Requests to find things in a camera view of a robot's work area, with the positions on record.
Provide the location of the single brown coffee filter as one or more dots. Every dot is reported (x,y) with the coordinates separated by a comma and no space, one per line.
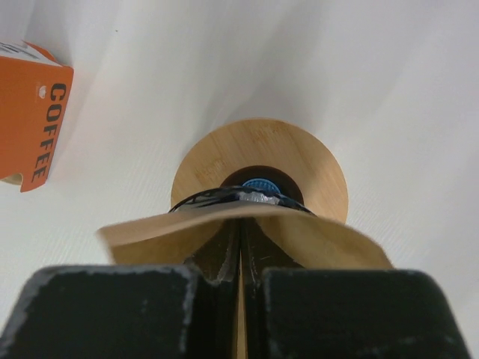
(226,319)

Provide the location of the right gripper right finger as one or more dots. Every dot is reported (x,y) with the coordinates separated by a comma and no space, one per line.
(259,252)

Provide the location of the wooden dripper ring holder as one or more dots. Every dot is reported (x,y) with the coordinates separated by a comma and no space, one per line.
(296,162)

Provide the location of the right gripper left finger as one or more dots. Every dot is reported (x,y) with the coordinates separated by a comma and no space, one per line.
(218,258)

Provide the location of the blue glass dripper cone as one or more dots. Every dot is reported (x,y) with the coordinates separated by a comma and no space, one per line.
(239,193)

